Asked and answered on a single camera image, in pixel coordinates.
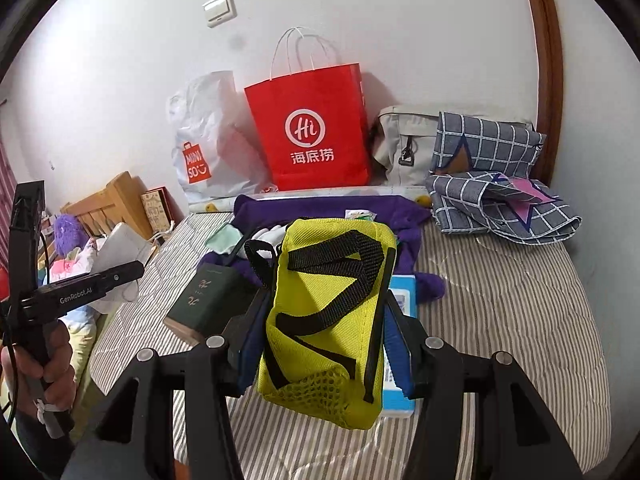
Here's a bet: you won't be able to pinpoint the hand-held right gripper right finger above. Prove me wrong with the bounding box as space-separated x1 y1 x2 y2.
384 304 583 480

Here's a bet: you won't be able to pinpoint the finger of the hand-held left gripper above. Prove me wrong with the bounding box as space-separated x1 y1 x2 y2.
87 260 146 297

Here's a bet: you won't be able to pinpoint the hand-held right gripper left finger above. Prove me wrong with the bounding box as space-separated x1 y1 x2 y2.
60 287 273 480

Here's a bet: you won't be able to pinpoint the yellow mesh bag black straps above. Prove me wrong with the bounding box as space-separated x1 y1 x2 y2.
245 217 398 431

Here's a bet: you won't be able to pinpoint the white glove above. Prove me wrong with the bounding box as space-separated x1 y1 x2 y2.
235 225 288 261

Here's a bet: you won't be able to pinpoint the person's left hand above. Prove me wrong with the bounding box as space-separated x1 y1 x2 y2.
0 317 76 411

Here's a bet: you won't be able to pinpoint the pile of clothes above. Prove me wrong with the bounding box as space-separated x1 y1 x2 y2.
42 237 131 331

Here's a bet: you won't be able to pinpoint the purple plush toy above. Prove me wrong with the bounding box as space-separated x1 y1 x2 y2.
52 213 88 256

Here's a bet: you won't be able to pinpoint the blue tissue pack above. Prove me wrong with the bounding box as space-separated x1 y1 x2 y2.
380 274 418 418

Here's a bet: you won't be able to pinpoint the brown book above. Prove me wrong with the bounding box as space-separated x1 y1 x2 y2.
140 186 177 236

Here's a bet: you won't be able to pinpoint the dark box with gold base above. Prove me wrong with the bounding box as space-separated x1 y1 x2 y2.
164 262 251 347

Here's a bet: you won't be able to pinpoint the wooden bed headboard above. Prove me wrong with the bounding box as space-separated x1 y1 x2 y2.
60 171 156 251

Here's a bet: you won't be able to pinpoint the mint green cloth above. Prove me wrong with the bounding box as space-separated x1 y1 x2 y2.
207 224 243 256

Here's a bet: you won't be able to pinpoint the grey striped mattress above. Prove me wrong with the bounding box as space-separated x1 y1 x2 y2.
87 210 613 480

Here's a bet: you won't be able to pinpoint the red striped cloth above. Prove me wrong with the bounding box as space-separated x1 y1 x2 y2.
0 140 23 211

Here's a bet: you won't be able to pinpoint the purple towel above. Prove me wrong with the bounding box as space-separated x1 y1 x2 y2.
197 194 447 306

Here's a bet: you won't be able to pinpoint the white plastic shopping bag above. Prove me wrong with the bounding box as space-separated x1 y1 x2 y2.
166 71 275 200

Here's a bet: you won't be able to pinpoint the grey plaid cloth pink star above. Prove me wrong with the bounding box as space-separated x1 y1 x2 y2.
426 170 583 246

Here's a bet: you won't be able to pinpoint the beige canvas bag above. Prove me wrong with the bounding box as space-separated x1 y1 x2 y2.
370 105 533 188

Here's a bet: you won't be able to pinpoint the grey plaid fabric pouch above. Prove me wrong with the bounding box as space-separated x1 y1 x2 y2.
431 111 547 177

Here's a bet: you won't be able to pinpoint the red paper shopping bag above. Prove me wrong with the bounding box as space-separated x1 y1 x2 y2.
244 26 372 192

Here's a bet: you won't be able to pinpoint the white wall light switch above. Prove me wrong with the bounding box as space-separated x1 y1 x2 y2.
202 0 237 29

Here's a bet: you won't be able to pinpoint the brown wooden door frame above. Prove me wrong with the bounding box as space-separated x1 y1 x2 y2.
517 0 562 186

